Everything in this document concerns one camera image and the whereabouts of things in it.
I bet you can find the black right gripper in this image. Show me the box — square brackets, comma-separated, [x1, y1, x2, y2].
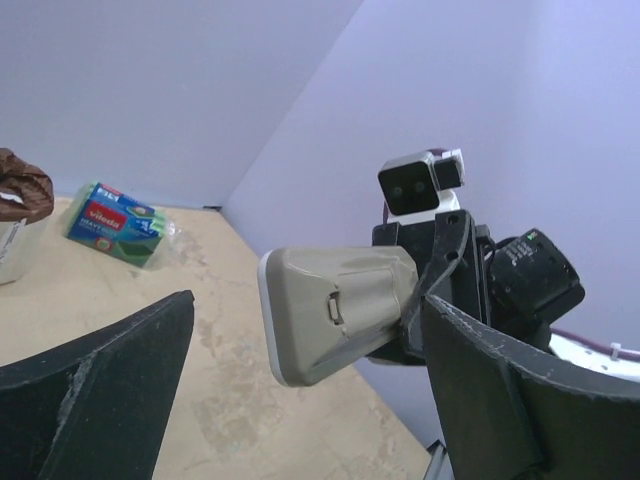
[367, 209, 491, 366]

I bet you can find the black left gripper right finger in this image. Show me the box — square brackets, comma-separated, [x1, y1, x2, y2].
[422, 295, 639, 479]

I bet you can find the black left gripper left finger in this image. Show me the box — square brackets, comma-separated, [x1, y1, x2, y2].
[1, 290, 194, 480]

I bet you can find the beige white remote control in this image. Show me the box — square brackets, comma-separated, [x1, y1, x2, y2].
[257, 246, 419, 388]

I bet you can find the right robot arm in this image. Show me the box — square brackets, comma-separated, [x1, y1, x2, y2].
[372, 210, 639, 381]

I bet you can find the green sponge pack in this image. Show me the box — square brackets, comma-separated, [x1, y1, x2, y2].
[63, 182, 179, 268]

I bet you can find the white roll with brown top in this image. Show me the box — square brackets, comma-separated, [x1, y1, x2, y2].
[1, 147, 55, 285]

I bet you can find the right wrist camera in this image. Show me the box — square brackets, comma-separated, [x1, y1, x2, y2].
[377, 148, 465, 225]

